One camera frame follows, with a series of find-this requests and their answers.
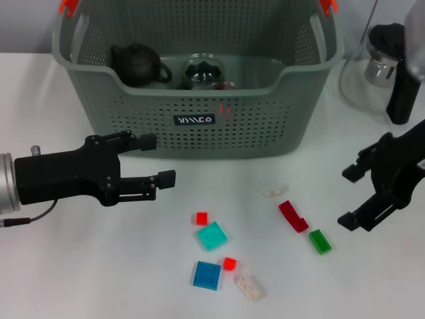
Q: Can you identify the grey-green perforated storage bin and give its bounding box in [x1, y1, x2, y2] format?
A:
[52, 0, 345, 160]

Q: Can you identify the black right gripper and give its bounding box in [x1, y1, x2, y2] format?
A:
[337, 118, 425, 233]

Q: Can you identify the glass pitcher with black handle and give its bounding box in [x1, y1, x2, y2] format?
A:
[339, 22, 420, 126]

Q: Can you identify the long clear white brick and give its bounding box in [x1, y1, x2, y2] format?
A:
[234, 274, 266, 302]

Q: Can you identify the orange bin handle clip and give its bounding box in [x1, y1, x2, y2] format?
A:
[319, 0, 339, 17]
[58, 0, 80, 17]

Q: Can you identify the blue four-stud brick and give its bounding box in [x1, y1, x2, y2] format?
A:
[192, 261, 222, 292]

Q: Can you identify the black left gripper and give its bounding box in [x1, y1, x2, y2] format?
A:
[13, 130, 177, 207]

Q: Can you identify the dark red translucent brick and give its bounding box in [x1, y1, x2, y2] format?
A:
[278, 200, 309, 233]

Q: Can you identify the green rectangular brick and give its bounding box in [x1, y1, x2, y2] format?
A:
[307, 229, 333, 255]

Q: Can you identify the small white brick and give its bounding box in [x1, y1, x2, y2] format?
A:
[262, 185, 289, 199]

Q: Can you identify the dark clay teapot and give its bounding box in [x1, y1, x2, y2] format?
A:
[111, 42, 173, 88]

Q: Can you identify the left arm cable with connector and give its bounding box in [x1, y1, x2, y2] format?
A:
[0, 199, 57, 227]

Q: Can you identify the teal square brick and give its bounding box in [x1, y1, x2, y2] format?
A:
[197, 221, 229, 253]

